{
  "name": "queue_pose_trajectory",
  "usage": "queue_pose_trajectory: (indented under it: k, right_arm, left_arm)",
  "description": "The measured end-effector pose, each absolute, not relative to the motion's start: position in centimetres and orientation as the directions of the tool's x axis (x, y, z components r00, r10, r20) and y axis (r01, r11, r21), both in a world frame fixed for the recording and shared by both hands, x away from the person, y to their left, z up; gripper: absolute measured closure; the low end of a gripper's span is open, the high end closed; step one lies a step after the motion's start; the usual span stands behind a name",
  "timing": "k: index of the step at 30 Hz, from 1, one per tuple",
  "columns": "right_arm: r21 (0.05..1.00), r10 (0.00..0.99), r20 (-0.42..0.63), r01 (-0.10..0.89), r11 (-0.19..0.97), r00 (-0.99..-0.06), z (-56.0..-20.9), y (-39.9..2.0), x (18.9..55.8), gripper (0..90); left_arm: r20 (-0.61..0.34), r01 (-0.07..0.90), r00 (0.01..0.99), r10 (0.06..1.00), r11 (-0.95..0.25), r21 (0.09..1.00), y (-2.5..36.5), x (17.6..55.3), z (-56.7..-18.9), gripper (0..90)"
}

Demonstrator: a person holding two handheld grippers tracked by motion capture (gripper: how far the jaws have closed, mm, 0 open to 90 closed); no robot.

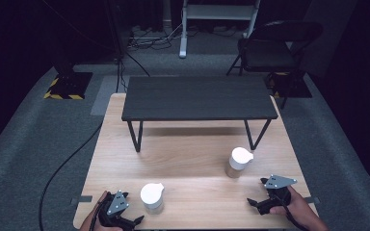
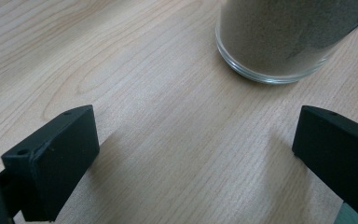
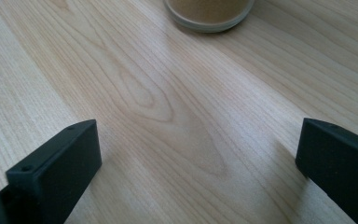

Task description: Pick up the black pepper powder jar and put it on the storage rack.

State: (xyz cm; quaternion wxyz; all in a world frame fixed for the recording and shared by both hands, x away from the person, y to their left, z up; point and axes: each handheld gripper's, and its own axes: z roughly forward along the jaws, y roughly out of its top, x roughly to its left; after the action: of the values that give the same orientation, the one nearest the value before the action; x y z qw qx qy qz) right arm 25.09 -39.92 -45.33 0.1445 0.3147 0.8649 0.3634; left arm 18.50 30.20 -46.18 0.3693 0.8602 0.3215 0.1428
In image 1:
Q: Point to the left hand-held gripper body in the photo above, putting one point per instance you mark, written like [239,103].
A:
[117,205]

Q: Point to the white metal stand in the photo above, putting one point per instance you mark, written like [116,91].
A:
[218,12]

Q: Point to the white-lidded glass jar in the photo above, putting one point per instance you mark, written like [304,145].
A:
[152,195]
[239,159]

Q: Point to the grey tape strip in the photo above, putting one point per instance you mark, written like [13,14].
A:
[82,199]
[313,200]

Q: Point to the black stand column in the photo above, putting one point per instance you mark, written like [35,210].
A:
[118,29]

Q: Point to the black shelf with metal legs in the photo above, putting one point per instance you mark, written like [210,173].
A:
[199,96]

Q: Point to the person's right hand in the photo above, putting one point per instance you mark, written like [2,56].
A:
[298,208]

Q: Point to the person's left hand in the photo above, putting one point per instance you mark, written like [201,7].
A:
[91,221]

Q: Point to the black stand base, yellow stripes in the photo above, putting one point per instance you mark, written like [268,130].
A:
[69,85]
[297,88]

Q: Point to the black folding chair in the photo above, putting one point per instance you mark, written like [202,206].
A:
[269,48]

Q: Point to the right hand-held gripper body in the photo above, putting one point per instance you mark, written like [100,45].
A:
[279,195]

